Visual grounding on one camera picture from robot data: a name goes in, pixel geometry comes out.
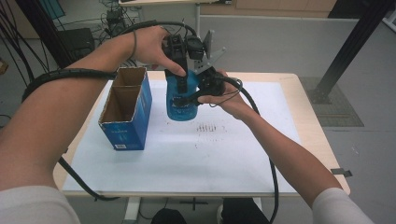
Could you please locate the black metal stand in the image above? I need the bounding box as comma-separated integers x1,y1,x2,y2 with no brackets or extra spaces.
307,0,396,105
14,0,76,70

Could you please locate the black device on floor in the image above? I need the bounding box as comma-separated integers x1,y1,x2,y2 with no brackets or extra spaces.
105,8,132,35

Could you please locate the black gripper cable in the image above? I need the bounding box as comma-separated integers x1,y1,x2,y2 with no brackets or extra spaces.
208,75,280,224
21,20,198,203

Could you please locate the white background desk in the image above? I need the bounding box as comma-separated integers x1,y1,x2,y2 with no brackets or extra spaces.
118,0,233,62

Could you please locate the light wooden table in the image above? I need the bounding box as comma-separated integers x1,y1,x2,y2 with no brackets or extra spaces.
51,70,351,224

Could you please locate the person's dark trouser leg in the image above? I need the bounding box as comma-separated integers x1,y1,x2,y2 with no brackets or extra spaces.
216,197,275,224
150,207,189,224

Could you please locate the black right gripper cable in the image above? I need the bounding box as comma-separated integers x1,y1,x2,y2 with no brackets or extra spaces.
208,75,280,224

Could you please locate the person's white sleeve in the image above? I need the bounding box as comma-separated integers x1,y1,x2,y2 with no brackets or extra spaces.
311,187,376,224
0,185,81,224

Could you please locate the person's right hand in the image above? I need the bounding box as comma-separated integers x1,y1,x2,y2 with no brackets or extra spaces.
197,70,254,121

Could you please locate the person's white right sleeve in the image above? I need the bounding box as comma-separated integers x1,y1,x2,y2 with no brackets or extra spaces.
311,187,376,224

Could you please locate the person's left hand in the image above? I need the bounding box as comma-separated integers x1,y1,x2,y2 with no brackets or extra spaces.
130,25,189,77

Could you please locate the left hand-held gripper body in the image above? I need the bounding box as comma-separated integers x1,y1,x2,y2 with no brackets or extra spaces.
162,29,216,77

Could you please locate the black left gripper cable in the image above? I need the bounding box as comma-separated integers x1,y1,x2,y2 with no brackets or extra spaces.
21,20,198,203

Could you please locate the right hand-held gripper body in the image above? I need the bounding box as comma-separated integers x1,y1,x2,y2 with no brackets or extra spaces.
192,46,227,97

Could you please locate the small black table clip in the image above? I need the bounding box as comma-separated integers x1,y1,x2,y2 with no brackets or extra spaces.
330,167,353,178

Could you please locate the blue bottle with white cap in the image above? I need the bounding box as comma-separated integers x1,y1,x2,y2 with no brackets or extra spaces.
164,69,201,122

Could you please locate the tangle of black floor cables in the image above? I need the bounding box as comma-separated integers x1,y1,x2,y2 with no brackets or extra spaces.
0,0,188,129

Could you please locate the person's white left sleeve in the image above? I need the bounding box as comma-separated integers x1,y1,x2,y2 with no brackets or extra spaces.
0,185,81,224

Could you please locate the black computer case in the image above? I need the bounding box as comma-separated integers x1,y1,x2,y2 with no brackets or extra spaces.
57,27,96,63

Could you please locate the blue cardboard box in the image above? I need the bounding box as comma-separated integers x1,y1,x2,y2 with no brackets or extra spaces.
98,66,153,152

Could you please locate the white table mat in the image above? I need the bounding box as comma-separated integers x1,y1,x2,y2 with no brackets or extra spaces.
62,79,303,194

